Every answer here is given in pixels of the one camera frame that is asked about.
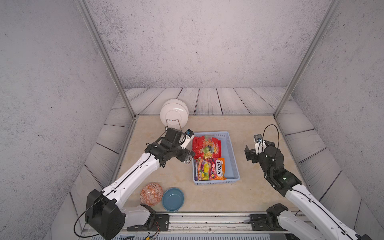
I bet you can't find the red Lot 100 candy bag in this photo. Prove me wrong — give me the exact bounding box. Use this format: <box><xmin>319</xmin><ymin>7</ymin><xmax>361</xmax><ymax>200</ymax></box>
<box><xmin>192</xmin><ymin>136</ymin><xmax>222</xmax><ymax>160</ymax></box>

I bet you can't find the light blue plastic basket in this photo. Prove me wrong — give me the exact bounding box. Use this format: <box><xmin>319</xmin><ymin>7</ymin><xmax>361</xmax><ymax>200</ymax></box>
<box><xmin>193</xmin><ymin>132</ymin><xmax>240</xmax><ymax>185</ymax></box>

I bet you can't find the orange Fox's bag wall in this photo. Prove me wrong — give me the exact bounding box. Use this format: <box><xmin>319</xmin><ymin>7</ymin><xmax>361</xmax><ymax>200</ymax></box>
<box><xmin>195</xmin><ymin>158</ymin><xmax>227</xmax><ymax>181</ymax></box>

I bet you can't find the purple Fox's candy bag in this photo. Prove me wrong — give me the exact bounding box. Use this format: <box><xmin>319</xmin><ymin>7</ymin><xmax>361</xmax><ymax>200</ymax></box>
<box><xmin>194</xmin><ymin>161</ymin><xmax>198</xmax><ymax>182</ymax></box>

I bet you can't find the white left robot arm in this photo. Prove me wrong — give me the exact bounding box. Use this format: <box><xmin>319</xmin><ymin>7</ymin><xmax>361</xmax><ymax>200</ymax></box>
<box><xmin>83</xmin><ymin>137</ymin><xmax>194</xmax><ymax>240</ymax></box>

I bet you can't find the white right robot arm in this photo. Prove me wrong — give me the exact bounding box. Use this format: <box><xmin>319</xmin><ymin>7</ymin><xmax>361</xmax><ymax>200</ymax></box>
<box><xmin>245</xmin><ymin>135</ymin><xmax>370</xmax><ymax>240</ymax></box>

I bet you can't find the white plate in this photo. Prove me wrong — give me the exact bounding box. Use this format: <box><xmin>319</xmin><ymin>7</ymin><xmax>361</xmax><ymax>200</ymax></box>
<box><xmin>160</xmin><ymin>99</ymin><xmax>189</xmax><ymax>127</ymax></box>

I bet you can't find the blue ceramic bowl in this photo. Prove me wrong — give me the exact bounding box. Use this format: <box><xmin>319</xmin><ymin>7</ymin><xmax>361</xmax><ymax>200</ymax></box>
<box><xmin>162</xmin><ymin>188</ymin><xmax>185</xmax><ymax>212</ymax></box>

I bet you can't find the orange patterned bowl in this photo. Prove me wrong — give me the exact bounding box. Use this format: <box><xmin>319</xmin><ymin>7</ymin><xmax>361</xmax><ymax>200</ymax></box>
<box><xmin>140</xmin><ymin>183</ymin><xmax>164</xmax><ymax>207</ymax></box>

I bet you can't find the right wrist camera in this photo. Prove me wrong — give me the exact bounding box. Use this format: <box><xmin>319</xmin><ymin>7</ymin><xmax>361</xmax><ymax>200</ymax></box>
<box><xmin>254</xmin><ymin>134</ymin><xmax>267</xmax><ymax>155</ymax></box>

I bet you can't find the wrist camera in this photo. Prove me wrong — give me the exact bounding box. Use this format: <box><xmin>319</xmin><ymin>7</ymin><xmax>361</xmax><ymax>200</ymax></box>
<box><xmin>254</xmin><ymin>134</ymin><xmax>267</xmax><ymax>155</ymax></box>
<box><xmin>162</xmin><ymin>128</ymin><xmax>195</xmax><ymax>150</ymax></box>

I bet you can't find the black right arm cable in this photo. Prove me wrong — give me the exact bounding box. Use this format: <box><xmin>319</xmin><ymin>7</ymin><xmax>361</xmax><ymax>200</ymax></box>
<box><xmin>257</xmin><ymin>124</ymin><xmax>280</xmax><ymax>160</ymax></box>

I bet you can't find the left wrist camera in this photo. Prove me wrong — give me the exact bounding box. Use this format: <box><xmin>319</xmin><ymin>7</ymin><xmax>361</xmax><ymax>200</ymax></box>
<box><xmin>162</xmin><ymin>128</ymin><xmax>195</xmax><ymax>150</ymax></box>

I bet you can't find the wire plate stand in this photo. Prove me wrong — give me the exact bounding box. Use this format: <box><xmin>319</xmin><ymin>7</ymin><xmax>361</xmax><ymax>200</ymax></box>
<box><xmin>166</xmin><ymin>119</ymin><xmax>183</xmax><ymax>131</ymax></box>

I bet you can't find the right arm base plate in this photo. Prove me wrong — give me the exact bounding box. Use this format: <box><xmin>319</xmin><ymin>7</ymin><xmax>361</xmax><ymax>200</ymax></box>
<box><xmin>250</xmin><ymin>214</ymin><xmax>281</xmax><ymax>231</ymax></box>

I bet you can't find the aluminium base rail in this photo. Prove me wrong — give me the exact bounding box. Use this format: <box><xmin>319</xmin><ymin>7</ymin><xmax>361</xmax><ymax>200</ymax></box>
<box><xmin>78</xmin><ymin>211</ymin><xmax>346</xmax><ymax>240</ymax></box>

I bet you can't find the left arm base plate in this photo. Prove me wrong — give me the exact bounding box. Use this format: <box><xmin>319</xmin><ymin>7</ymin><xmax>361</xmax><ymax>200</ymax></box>
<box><xmin>126</xmin><ymin>214</ymin><xmax>170</xmax><ymax>232</ymax></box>

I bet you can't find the left aluminium corner post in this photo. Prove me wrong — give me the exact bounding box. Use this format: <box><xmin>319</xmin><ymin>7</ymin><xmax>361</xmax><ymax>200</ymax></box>
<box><xmin>75</xmin><ymin>0</ymin><xmax>136</xmax><ymax>119</ymax></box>

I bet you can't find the aluminium corner post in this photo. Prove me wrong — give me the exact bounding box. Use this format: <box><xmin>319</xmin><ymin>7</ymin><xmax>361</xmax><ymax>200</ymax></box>
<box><xmin>75</xmin><ymin>0</ymin><xmax>136</xmax><ymax>119</ymax></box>
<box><xmin>273</xmin><ymin>0</ymin><xmax>342</xmax><ymax>120</ymax></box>

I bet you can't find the right aluminium corner post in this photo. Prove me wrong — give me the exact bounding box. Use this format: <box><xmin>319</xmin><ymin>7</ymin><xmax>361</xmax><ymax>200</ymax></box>
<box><xmin>273</xmin><ymin>0</ymin><xmax>342</xmax><ymax>120</ymax></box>

